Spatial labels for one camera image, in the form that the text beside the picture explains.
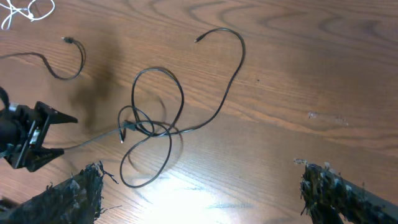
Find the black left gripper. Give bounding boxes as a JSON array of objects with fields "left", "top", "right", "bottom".
[{"left": 6, "top": 101, "right": 78, "bottom": 172}]

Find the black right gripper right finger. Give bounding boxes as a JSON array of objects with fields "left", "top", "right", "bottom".
[{"left": 294, "top": 159, "right": 397, "bottom": 224}]

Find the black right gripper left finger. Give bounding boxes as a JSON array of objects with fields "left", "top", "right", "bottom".
[{"left": 1, "top": 162, "right": 115, "bottom": 224}]

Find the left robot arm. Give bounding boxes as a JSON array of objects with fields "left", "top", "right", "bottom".
[{"left": 1, "top": 88, "right": 78, "bottom": 172}]

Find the black usb cable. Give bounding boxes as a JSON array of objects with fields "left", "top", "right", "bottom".
[
  {"left": 116, "top": 27, "right": 246, "bottom": 189},
  {"left": 0, "top": 36, "right": 175, "bottom": 150}
]

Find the white usb cable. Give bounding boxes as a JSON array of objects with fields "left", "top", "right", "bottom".
[{"left": 0, "top": 0, "right": 56, "bottom": 31}]

